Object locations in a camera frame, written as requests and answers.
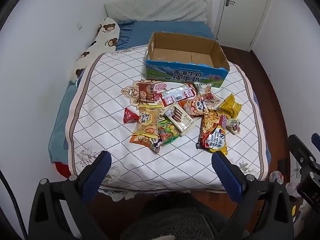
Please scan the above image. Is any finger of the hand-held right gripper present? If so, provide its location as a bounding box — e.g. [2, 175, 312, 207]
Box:
[287, 134, 317, 178]
[311, 133, 320, 153]

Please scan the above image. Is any brown biscuit packet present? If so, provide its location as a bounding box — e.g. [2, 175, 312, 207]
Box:
[138, 82, 160, 103]

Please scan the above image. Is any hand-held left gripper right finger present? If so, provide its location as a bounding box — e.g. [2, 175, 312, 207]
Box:
[211, 151, 294, 240]

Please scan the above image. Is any blue bed sheet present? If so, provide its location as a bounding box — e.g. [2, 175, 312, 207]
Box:
[49, 20, 272, 164]

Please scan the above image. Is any white checkered quilt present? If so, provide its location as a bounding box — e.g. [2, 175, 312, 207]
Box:
[65, 44, 269, 193]

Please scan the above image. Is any white plastic bag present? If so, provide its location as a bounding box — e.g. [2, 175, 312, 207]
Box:
[269, 170, 285, 184]

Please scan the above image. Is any yellow blue snack packet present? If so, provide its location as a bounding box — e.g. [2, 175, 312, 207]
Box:
[209, 113, 229, 156]

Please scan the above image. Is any red noodle packet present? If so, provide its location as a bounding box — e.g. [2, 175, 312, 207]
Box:
[196, 109, 222, 151]

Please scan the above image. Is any grey white pillow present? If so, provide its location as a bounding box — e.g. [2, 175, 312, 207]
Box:
[104, 0, 208, 23]

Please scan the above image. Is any black cable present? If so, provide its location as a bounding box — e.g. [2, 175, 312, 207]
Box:
[0, 170, 28, 240]

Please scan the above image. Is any bear print pillow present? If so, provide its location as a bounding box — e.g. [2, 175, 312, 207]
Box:
[69, 17, 122, 84]

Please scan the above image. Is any small black white packet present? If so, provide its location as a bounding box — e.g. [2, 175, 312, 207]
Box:
[150, 139, 162, 155]

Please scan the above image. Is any grey fleece clothing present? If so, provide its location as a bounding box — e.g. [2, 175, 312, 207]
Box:
[120, 195, 250, 240]

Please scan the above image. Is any white door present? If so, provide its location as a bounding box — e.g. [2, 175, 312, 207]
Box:
[216, 0, 273, 52]

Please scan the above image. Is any blue printed cardboard box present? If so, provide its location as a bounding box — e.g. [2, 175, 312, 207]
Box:
[145, 32, 230, 88]

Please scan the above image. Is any small pale green snack packet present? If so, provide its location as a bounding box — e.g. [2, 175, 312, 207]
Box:
[225, 118, 242, 135]

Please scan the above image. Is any red cloth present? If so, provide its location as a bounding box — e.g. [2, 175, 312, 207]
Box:
[54, 161, 72, 179]

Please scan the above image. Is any yellow chips packet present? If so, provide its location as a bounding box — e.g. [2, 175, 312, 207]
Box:
[132, 104, 163, 137]

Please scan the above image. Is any yellow foil packet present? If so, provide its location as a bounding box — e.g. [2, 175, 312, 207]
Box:
[217, 93, 243, 119]

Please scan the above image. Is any white chocolate wafer packet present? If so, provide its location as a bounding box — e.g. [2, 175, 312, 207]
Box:
[164, 104, 196, 133]

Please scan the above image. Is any orange panda snack packet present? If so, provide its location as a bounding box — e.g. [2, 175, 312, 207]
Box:
[184, 98, 210, 117]

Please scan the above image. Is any red triangular packet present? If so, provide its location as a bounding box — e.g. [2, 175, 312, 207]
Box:
[122, 107, 140, 125]

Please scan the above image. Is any red white barcode packet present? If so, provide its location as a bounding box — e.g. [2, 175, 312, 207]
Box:
[159, 84, 197, 107]

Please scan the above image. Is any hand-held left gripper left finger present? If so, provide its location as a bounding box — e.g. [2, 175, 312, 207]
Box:
[28, 151, 113, 240]

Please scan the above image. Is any green candy packet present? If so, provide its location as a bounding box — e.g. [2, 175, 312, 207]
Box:
[157, 118, 183, 146]

